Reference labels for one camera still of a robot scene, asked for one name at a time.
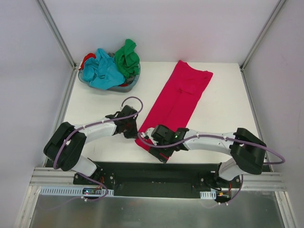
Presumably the magenta t-shirt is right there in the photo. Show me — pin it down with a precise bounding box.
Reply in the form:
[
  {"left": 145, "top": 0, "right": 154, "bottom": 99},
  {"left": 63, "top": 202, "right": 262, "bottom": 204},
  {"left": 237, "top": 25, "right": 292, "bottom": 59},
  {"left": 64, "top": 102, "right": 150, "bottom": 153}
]
[{"left": 134, "top": 60, "right": 214, "bottom": 163}]

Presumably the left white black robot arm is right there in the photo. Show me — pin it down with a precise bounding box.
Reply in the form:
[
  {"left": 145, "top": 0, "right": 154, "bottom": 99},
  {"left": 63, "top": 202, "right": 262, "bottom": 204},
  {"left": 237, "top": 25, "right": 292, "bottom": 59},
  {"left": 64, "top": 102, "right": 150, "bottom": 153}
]
[{"left": 43, "top": 105, "right": 137, "bottom": 185}]

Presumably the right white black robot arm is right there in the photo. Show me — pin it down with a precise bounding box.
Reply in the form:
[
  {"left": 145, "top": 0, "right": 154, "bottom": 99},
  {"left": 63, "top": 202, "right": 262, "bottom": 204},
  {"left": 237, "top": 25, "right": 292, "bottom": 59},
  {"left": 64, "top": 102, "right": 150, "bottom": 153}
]
[{"left": 144, "top": 125, "right": 266, "bottom": 188}]

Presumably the grey plastic basket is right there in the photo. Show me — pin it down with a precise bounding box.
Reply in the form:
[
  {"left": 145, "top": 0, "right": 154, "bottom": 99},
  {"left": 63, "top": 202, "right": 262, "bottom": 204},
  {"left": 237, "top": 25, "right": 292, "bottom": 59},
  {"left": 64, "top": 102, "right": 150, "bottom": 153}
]
[{"left": 77, "top": 61, "right": 140, "bottom": 93}]

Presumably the cyan t-shirt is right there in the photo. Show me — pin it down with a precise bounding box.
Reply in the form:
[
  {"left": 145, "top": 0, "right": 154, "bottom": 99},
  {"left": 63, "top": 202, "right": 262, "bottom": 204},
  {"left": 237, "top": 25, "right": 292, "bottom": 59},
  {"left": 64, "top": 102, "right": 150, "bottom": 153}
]
[{"left": 82, "top": 48, "right": 125, "bottom": 90}]

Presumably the green t-shirt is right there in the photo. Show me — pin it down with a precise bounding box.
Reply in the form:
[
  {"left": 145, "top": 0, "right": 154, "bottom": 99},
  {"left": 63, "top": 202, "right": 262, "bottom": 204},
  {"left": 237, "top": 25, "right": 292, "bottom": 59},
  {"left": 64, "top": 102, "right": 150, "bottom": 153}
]
[{"left": 114, "top": 39, "right": 140, "bottom": 78}]

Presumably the red t-shirt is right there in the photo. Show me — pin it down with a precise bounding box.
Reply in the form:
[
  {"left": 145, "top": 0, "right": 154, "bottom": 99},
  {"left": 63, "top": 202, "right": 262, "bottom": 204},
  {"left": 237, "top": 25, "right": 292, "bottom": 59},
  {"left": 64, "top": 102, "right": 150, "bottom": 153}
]
[{"left": 78, "top": 53, "right": 96, "bottom": 70}]

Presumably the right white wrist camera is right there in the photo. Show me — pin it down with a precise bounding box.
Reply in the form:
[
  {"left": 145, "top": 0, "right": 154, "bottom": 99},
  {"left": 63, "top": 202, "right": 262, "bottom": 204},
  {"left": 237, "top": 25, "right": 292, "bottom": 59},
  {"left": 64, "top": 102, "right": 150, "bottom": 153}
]
[{"left": 142, "top": 128, "right": 157, "bottom": 145}]

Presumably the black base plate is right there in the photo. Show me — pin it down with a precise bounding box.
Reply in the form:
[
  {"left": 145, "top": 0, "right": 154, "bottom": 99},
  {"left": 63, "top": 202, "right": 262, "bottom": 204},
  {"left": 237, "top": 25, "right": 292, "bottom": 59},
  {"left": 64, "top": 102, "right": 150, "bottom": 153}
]
[{"left": 67, "top": 162, "right": 256, "bottom": 200}]

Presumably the right white cable duct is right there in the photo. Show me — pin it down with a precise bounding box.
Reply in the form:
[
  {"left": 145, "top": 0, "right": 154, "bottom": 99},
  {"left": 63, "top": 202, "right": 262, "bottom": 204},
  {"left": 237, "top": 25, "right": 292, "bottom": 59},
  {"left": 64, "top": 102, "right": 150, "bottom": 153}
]
[{"left": 200, "top": 190, "right": 217, "bottom": 200}]

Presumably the white cable duct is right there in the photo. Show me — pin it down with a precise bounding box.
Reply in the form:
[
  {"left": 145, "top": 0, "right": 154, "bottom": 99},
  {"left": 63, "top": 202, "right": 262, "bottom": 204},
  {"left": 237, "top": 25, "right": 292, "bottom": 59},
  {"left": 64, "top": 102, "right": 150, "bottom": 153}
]
[
  {"left": 200, "top": 190, "right": 217, "bottom": 200},
  {"left": 40, "top": 186, "right": 114, "bottom": 198}
]

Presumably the left aluminium frame post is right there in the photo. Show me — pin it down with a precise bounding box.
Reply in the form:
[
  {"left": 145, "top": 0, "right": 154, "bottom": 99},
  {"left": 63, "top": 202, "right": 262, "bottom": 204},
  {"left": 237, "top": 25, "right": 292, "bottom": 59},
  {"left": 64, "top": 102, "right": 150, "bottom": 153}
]
[{"left": 36, "top": 0, "right": 76, "bottom": 69}]

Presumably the aluminium frame post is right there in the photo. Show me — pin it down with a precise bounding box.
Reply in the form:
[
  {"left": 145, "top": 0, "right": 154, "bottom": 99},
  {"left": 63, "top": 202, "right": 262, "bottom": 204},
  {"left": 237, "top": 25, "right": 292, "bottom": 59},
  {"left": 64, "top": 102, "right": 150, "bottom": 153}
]
[
  {"left": 36, "top": 0, "right": 76, "bottom": 69},
  {"left": 240, "top": 0, "right": 288, "bottom": 72}
]

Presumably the left white cable duct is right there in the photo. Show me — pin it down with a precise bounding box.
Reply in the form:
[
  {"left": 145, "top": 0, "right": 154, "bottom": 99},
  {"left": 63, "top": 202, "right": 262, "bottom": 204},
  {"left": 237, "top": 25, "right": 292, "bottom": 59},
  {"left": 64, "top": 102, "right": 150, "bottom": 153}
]
[{"left": 40, "top": 186, "right": 114, "bottom": 198}]

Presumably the front aluminium rail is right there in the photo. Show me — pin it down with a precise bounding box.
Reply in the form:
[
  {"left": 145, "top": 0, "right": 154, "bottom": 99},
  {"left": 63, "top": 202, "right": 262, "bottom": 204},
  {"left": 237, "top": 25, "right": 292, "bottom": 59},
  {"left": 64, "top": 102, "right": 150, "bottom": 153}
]
[{"left": 30, "top": 167, "right": 287, "bottom": 191}]

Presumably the right aluminium frame post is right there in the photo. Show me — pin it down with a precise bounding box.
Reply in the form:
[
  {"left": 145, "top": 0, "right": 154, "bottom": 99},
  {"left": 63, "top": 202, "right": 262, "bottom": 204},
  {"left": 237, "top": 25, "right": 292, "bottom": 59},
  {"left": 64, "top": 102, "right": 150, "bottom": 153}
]
[{"left": 240, "top": 0, "right": 288, "bottom": 72}]

